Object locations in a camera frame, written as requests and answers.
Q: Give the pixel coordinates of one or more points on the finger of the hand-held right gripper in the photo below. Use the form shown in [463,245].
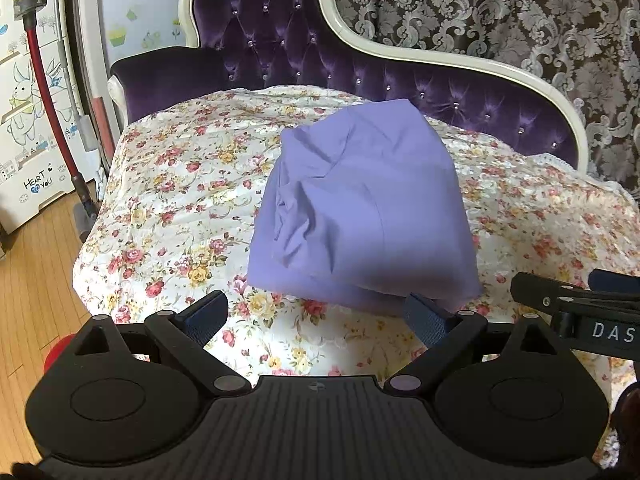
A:
[535,287]
[615,281]

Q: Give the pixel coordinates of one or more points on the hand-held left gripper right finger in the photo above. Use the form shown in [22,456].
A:
[425,317]

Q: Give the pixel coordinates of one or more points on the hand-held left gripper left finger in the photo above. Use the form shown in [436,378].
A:
[205,317]

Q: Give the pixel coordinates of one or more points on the purple hooded zip jacket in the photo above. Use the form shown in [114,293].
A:
[365,210]

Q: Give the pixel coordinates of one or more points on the floral quilted bedspread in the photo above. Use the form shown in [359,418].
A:
[175,200]

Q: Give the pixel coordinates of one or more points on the red round object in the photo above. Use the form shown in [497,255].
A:
[55,355]

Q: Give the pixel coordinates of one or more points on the grey vacuum stand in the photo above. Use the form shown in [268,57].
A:
[87,132]

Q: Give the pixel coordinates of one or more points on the white cabinet with cartoon print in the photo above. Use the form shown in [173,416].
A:
[30,135]

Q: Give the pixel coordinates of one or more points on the brown damask curtain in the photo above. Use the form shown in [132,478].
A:
[500,10]

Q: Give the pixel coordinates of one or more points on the green cupcake wall sticker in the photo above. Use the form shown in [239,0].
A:
[117,34]

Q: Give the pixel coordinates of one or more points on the purple tufted sofa white frame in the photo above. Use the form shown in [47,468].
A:
[270,25]

